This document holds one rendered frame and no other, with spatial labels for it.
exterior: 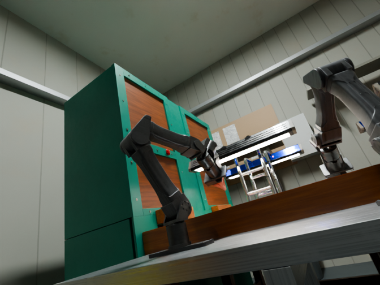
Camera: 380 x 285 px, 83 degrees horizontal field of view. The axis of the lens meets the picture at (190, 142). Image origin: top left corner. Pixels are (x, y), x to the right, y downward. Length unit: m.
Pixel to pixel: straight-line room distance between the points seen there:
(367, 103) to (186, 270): 0.56
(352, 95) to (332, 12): 3.51
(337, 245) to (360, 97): 0.40
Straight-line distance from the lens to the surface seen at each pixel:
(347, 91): 0.70
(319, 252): 0.40
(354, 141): 3.29
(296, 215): 0.80
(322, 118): 0.88
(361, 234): 0.40
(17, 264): 2.27
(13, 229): 2.28
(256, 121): 3.42
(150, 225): 1.15
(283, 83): 3.61
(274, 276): 0.41
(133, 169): 1.16
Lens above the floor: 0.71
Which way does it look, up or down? 23 degrees up
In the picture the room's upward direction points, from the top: 14 degrees counter-clockwise
